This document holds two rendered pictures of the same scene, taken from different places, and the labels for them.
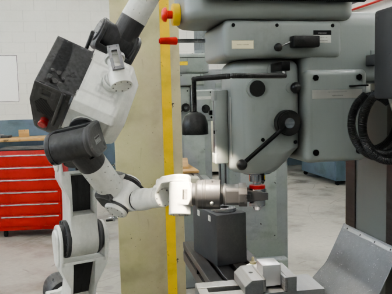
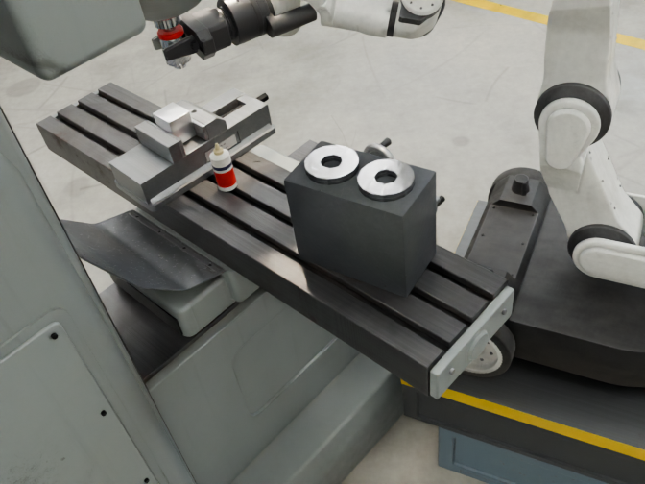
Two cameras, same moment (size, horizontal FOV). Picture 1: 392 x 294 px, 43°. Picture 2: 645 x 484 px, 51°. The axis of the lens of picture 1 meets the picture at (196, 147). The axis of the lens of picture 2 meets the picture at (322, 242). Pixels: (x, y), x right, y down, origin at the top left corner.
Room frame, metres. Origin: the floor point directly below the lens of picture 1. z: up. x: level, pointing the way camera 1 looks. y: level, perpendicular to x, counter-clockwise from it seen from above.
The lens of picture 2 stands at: (2.59, -0.56, 1.80)
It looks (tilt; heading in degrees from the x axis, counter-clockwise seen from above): 44 degrees down; 151
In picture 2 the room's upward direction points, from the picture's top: 9 degrees counter-clockwise
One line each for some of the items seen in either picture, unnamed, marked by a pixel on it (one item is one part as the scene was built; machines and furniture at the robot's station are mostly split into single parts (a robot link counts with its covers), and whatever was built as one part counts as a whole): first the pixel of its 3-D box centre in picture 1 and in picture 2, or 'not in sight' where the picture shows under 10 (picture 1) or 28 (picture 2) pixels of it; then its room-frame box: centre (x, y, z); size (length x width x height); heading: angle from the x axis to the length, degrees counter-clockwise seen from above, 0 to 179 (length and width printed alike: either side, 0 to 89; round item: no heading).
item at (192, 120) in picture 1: (195, 122); not in sight; (1.37, 0.00, 1.46); 0.07 x 0.07 x 0.06
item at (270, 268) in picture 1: (268, 272); (175, 124); (1.39, -0.20, 1.03); 0.06 x 0.05 x 0.06; 10
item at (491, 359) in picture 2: not in sight; (470, 342); (1.91, 0.16, 0.50); 0.20 x 0.05 x 0.20; 29
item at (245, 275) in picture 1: (249, 279); (197, 118); (1.38, -0.14, 1.02); 0.12 x 0.06 x 0.04; 10
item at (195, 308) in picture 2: not in sight; (226, 227); (1.47, -0.18, 0.79); 0.50 x 0.35 x 0.12; 102
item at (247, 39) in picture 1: (269, 43); not in sight; (1.48, -0.22, 1.68); 0.34 x 0.24 x 0.10; 102
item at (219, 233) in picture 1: (218, 230); (363, 214); (1.87, -0.08, 1.03); 0.22 x 0.12 x 0.20; 23
